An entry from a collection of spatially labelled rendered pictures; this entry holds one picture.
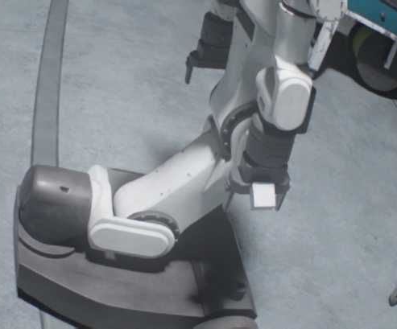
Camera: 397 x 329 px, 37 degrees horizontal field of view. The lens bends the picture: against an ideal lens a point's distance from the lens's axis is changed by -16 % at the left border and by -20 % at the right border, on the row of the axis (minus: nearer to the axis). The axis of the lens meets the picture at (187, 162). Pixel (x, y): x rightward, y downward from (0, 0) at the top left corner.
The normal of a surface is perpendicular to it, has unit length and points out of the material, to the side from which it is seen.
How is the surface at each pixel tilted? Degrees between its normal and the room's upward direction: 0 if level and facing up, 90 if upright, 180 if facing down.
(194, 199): 90
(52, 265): 0
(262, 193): 32
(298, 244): 0
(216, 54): 90
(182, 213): 90
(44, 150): 0
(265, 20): 90
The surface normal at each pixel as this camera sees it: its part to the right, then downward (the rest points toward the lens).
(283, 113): 0.16, 0.64
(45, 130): 0.35, -0.75
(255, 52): 0.04, 0.90
